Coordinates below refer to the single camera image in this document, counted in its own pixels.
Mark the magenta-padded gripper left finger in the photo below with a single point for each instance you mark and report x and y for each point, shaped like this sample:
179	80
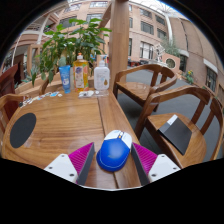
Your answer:
61	166

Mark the clear plastic packet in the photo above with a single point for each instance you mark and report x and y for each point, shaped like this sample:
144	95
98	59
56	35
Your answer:
86	94

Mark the dark red wooden lectern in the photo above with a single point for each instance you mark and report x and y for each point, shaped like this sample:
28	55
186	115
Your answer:
8	80

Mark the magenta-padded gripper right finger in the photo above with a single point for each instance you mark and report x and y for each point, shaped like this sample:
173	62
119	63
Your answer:
163	166

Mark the yellow liquid bottle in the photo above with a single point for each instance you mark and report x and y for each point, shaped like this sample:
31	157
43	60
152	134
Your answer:
81	75

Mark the potted leafy green plant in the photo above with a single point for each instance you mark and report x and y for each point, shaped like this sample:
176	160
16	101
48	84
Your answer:
66	40

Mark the yellow flowering plant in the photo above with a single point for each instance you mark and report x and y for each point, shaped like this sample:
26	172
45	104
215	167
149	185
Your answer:
190	76

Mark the small black object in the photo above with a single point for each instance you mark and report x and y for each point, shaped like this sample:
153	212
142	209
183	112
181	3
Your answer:
21	104

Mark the white pump bottle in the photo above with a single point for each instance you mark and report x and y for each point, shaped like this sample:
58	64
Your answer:
101	76

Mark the black round mouse pad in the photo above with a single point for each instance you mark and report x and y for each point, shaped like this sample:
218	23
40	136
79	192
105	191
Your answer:
22	130

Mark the blue and white computer mouse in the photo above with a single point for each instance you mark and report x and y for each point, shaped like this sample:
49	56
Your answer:
114	151

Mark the blue squeeze tube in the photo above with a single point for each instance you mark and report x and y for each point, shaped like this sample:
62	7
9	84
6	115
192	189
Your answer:
65	78

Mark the white outdoor sculpture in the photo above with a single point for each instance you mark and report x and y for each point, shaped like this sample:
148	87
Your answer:
159	52

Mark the black notebook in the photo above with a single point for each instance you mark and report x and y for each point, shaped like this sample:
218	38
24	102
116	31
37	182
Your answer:
176	133

